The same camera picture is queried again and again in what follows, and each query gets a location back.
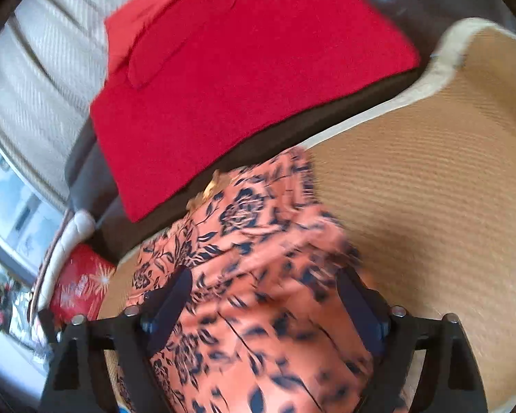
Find dark brown sofa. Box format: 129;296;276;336
64;0;426;267

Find cream cushion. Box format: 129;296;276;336
30;209;97;310

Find tan woven straw mat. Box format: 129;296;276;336
97;17;516;413

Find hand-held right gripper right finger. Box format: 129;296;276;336
337;267;489;413

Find blurred colourful ornaments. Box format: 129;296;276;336
0;267;26;336

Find red printed cushion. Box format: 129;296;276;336
49;243;117;323

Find orange floral garment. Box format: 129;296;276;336
116;144;413;413

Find light red cloth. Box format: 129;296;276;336
104;0;194;74

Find white curtain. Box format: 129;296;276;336
0;0;190;209

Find red blanket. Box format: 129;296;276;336
89;0;421;223

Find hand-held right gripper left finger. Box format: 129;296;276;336
39;267;193;413

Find window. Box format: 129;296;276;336
0;133;69;285

